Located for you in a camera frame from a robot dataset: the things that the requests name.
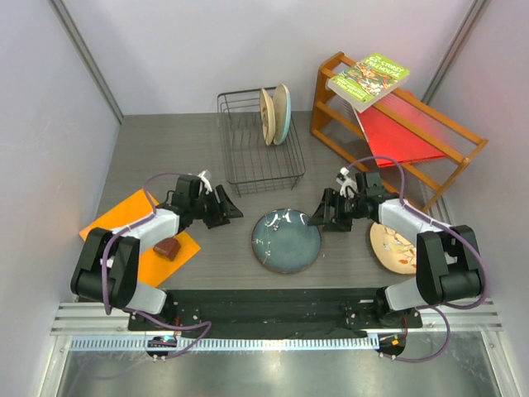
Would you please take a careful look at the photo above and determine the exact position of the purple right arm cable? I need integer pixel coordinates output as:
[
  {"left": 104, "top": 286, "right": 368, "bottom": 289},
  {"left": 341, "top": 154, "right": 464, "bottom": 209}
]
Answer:
[{"left": 341, "top": 155, "right": 491, "bottom": 361}]

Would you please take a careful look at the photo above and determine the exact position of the orange envelope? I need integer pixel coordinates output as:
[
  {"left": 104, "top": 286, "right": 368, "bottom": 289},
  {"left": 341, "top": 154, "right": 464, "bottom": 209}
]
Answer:
[{"left": 79, "top": 189, "right": 200, "bottom": 287}]

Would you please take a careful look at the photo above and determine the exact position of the orange wooden book rack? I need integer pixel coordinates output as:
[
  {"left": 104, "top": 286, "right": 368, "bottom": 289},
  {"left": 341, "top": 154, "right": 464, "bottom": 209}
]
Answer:
[{"left": 310, "top": 52, "right": 488, "bottom": 212}]

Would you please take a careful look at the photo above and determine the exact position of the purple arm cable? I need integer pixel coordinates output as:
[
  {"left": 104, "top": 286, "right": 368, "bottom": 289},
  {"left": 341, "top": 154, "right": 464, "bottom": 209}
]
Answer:
[
  {"left": 101, "top": 172, "right": 212, "bottom": 360},
  {"left": 341, "top": 155, "right": 491, "bottom": 361}
]

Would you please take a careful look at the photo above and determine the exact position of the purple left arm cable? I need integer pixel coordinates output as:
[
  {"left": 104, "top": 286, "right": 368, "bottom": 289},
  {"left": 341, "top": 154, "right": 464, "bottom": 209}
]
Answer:
[{"left": 101, "top": 172, "right": 212, "bottom": 360}]

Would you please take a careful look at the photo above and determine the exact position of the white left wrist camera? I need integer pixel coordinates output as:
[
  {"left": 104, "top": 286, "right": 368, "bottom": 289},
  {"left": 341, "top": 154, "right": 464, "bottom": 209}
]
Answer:
[{"left": 197, "top": 170, "right": 213, "bottom": 194}]

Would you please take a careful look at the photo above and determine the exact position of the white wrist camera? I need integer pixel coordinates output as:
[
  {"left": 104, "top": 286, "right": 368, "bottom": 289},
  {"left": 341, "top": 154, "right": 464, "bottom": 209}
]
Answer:
[
  {"left": 336, "top": 167, "right": 357, "bottom": 199},
  {"left": 197, "top": 170, "right": 213, "bottom": 194}
]

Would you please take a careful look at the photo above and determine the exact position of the brown small box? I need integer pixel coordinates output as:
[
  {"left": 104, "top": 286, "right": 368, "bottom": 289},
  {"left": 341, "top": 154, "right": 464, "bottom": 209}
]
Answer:
[{"left": 153, "top": 237, "right": 181, "bottom": 261}]

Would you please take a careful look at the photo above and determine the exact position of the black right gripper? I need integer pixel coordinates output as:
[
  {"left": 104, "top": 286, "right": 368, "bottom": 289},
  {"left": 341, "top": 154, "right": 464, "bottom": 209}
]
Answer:
[{"left": 307, "top": 188, "right": 366, "bottom": 232}]

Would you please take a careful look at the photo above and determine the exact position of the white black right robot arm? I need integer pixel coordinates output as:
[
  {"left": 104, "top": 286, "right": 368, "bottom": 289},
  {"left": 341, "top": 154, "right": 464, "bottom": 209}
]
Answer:
[{"left": 308, "top": 168, "right": 486, "bottom": 328}]

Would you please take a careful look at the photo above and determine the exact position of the green treehouse book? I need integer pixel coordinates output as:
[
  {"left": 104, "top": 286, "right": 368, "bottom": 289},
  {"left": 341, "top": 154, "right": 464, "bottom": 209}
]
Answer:
[{"left": 326, "top": 53, "right": 410, "bottom": 112}]

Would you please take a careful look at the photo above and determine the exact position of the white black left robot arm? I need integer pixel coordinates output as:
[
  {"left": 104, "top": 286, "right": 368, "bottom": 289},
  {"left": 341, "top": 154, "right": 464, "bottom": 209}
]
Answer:
[{"left": 70, "top": 170, "right": 243, "bottom": 330}]

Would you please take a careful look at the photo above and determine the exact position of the dark blue ceramic plate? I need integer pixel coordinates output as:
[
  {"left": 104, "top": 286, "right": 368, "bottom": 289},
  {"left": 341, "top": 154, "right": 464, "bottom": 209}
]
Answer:
[{"left": 251, "top": 208, "right": 322, "bottom": 275}]

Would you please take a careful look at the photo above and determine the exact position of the white slotted cable duct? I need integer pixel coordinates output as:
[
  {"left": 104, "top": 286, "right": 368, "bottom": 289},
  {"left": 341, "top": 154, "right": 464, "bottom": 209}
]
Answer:
[{"left": 69, "top": 334, "right": 379, "bottom": 352}]

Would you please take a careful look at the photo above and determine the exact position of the black wire dish rack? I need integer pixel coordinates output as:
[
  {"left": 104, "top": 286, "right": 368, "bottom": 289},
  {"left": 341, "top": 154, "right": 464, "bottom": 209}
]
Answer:
[{"left": 217, "top": 88, "right": 306, "bottom": 196}]

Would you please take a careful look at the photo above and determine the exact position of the white and blue plate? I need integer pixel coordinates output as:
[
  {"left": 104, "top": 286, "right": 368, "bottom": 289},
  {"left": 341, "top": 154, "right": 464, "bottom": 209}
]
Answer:
[{"left": 272, "top": 84, "right": 292, "bottom": 145}]

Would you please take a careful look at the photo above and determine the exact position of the beige bird plate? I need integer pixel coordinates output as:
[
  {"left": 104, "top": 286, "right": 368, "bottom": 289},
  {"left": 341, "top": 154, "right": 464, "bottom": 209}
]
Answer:
[
  {"left": 260, "top": 88, "right": 275, "bottom": 146},
  {"left": 369, "top": 222, "right": 417, "bottom": 275}
]

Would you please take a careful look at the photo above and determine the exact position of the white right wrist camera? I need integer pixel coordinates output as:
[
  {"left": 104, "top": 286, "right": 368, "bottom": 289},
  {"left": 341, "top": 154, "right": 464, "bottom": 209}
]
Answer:
[{"left": 336, "top": 167, "right": 357, "bottom": 199}]

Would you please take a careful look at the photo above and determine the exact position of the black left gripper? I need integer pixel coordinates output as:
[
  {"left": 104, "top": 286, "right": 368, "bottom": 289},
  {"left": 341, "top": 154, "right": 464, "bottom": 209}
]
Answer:
[{"left": 189, "top": 185, "right": 242, "bottom": 229}]

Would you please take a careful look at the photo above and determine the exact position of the red book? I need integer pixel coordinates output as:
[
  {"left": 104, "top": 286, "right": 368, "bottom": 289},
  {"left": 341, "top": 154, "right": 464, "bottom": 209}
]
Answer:
[{"left": 355, "top": 93, "right": 445, "bottom": 164}]

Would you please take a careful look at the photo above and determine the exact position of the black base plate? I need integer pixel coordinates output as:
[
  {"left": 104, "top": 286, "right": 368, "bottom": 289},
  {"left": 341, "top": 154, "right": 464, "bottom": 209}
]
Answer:
[{"left": 129, "top": 288, "right": 422, "bottom": 339}]

